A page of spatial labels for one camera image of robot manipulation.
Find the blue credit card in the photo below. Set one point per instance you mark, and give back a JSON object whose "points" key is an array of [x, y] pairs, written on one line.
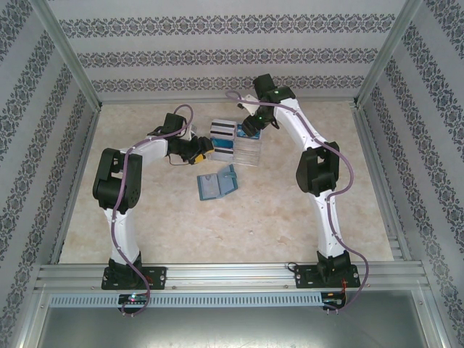
{"points": [[239, 134], [221, 140]]}

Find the clear acrylic card stand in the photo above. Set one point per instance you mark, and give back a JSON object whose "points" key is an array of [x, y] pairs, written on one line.
{"points": [[248, 156]]}

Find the blue card holder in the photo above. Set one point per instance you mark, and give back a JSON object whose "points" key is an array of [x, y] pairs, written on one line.
{"points": [[226, 185]]}

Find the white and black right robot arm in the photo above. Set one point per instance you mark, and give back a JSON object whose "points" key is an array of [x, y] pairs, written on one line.
{"points": [[291, 127]]}

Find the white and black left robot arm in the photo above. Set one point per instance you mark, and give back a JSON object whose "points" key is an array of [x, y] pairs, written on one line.
{"points": [[128, 232]]}

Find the grey magnetic stripe card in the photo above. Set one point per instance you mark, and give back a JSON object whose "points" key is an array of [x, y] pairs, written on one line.
{"points": [[224, 155], [223, 132], [224, 122]]}

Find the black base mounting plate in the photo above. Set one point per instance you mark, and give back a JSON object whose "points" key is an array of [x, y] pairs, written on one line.
{"points": [[304, 275], [157, 277]]}

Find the small controller board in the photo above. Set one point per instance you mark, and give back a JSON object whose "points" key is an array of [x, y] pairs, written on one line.
{"points": [[331, 303], [125, 300]]}

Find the grey metal sheet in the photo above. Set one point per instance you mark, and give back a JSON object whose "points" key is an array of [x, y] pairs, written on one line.
{"points": [[232, 330]]}

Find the thin aluminium wall rail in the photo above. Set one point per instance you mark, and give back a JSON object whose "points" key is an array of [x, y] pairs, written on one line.
{"points": [[145, 99]]}

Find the aluminium side rail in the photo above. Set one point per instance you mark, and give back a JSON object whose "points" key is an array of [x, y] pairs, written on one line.
{"points": [[76, 181], [383, 181]]}

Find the aluminium mounting rail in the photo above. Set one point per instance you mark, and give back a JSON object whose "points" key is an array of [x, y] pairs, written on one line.
{"points": [[232, 275]]}

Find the aluminium frame post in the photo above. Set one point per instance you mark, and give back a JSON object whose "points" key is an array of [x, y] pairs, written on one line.
{"points": [[72, 54], [384, 54]]}

